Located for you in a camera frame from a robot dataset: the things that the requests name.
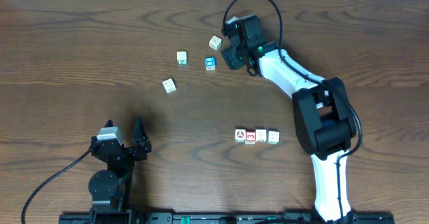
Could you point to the green N wooden block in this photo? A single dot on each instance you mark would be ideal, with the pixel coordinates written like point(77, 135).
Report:
point(261, 135)

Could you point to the green Z block left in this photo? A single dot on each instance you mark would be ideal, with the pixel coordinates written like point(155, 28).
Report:
point(182, 58)

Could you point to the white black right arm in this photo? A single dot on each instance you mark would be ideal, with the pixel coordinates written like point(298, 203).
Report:
point(324, 121)

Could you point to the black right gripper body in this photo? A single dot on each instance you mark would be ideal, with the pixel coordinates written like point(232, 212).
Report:
point(244, 49)

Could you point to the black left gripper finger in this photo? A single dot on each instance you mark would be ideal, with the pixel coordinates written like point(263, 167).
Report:
point(140, 137)
point(109, 123)

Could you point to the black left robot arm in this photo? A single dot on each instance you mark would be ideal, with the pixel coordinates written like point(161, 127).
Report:
point(111, 188)

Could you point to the blue-top umbrella block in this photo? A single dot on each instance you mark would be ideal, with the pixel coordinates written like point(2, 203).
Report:
point(210, 63)

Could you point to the red-framed number three block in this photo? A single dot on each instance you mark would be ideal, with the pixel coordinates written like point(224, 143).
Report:
point(250, 137)

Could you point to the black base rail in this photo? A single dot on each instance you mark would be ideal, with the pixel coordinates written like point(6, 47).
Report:
point(169, 218)

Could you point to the soccer ball yellow-top block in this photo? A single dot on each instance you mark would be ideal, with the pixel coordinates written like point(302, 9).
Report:
point(240, 135)

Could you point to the plain wooden picture block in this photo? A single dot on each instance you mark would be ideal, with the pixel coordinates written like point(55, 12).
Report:
point(215, 43)

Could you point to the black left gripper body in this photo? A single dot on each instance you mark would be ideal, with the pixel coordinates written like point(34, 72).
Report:
point(127, 151)

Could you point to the blue-side snail block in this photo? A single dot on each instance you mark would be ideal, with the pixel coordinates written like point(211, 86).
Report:
point(169, 85)

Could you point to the plain green-edge wooden block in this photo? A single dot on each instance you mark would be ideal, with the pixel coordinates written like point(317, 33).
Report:
point(273, 137)

